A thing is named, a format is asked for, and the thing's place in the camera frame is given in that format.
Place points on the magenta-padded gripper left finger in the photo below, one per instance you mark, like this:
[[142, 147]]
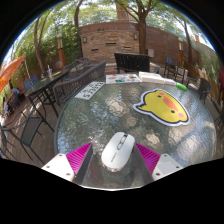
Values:
[[57, 165]]

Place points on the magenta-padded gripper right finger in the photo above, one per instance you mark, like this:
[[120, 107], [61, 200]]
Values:
[[166, 165]]

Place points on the white computer mouse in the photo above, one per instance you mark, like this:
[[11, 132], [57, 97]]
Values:
[[117, 153]]

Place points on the yellow duck-shaped mouse pad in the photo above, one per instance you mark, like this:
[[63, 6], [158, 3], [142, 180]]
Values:
[[163, 107]]

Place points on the green packet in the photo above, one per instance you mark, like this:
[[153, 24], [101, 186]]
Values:
[[181, 86]]

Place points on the white lettered plate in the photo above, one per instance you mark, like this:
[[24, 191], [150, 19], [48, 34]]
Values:
[[89, 90]]

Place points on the dark round patio table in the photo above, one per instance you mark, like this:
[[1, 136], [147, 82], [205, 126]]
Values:
[[43, 83]]

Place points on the small white box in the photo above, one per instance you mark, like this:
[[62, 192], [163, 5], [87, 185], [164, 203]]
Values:
[[169, 82]]

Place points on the grey wicker chair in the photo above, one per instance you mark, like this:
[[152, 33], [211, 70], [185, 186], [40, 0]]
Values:
[[76, 83], [78, 65]]

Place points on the white book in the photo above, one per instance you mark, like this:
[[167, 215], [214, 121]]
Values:
[[148, 75], [156, 81]]

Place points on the clear drink cup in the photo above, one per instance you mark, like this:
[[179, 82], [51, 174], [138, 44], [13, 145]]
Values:
[[49, 72]]

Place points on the colourful printed sheet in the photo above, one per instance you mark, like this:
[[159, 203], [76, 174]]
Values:
[[123, 78]]

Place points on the orange canopy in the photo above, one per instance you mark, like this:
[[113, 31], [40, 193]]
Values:
[[10, 71]]

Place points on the black slatted wooden chair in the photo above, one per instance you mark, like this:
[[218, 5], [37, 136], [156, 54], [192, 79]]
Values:
[[131, 61]]

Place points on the large forked tree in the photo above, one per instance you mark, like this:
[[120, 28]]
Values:
[[142, 33]]

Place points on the grey wall box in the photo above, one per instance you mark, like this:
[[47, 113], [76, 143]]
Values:
[[150, 53]]

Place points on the wooden lamp post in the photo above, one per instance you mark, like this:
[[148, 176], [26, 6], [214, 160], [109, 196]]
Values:
[[60, 50], [180, 51]]

